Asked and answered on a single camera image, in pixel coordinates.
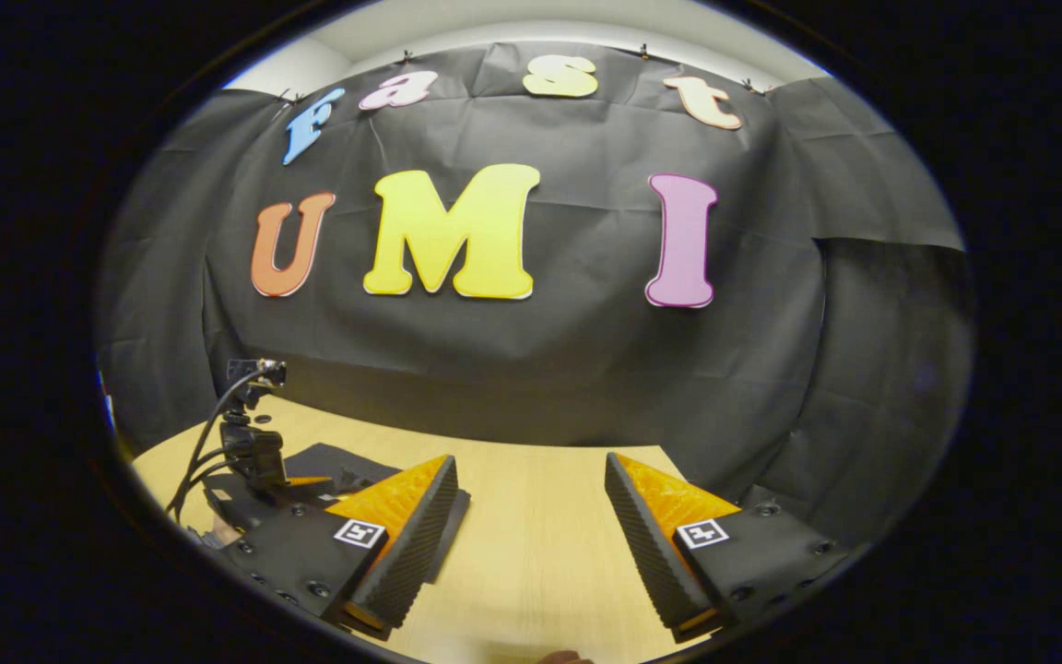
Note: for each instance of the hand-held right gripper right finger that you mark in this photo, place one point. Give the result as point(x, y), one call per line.
point(646, 544)

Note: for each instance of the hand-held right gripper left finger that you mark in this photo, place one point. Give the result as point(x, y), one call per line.
point(416, 535)

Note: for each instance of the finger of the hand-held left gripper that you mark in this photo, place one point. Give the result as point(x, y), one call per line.
point(259, 507)

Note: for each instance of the dark blue jeans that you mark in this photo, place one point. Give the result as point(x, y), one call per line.
point(328, 457)

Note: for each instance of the black backdrop cloth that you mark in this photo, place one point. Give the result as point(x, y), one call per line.
point(586, 369)

